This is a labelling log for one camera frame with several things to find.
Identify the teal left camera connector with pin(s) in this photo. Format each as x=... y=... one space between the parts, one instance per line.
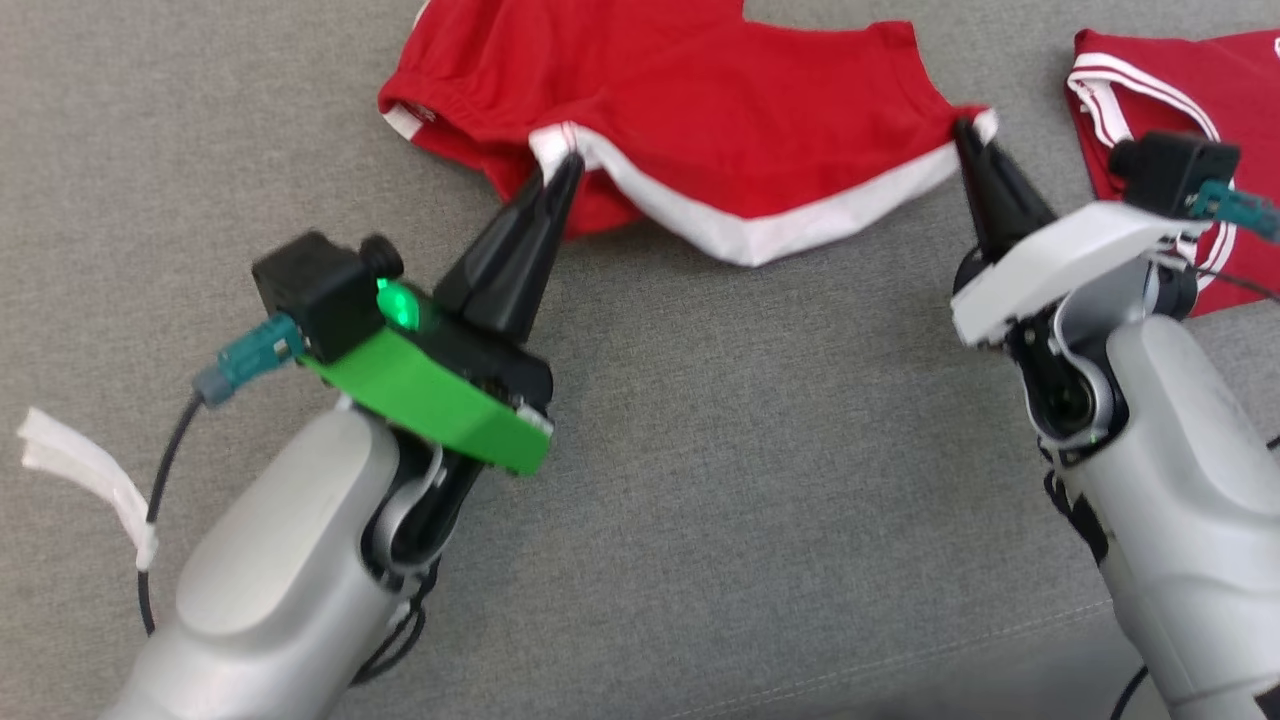
x=250 y=355

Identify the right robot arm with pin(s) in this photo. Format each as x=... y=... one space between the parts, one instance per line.
x=1180 y=450

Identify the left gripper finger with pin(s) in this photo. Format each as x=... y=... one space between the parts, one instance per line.
x=540 y=270
x=495 y=260

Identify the teal camera connector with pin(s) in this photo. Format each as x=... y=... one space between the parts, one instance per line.
x=250 y=355
x=1240 y=208

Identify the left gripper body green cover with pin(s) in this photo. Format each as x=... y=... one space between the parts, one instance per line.
x=430 y=400

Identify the teal right camera connector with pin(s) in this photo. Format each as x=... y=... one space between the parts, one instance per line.
x=1240 y=208

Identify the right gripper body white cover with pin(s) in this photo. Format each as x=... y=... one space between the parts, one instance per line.
x=1050 y=260

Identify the red jersey striped trim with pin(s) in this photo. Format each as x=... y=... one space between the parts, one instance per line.
x=1150 y=90

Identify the red shorts white trim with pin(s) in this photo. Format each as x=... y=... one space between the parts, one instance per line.
x=700 y=120

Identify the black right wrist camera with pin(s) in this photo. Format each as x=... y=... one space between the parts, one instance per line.
x=1170 y=170

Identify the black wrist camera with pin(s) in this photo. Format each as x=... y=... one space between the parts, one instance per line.
x=1170 y=170
x=315 y=290

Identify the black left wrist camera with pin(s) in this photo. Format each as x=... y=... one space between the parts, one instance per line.
x=315 y=290

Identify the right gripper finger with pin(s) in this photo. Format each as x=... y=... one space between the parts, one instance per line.
x=1012 y=205
x=982 y=210

